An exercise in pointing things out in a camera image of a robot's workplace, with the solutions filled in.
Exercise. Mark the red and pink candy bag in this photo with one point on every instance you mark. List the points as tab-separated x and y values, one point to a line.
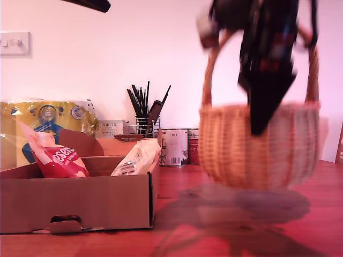
59	160

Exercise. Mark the red tin can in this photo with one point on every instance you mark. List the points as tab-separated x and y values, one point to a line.
193	150

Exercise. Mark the arm grey camera box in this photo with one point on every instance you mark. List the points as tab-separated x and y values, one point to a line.
207	26

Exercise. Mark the yellow kitchen towel pack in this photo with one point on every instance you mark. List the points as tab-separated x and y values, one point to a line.
48	115

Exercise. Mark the small white Porlex box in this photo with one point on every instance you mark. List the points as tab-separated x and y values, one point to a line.
110	127

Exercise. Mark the brown cardboard box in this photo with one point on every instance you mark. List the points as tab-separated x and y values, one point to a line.
80	200

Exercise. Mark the white candy bag with barcode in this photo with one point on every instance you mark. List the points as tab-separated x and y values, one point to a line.
139	160

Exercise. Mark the white tin can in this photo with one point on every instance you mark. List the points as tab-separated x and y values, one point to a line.
175	150

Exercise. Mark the thin black stick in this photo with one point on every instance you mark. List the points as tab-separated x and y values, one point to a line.
166	93
137	100
133	103
148	96

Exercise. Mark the wooden board with white dots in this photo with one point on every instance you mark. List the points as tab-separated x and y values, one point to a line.
340	152

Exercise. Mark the white wall light switch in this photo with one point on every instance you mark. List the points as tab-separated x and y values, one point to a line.
16	49

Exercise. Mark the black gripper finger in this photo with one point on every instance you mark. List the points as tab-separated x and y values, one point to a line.
264	96
93	4

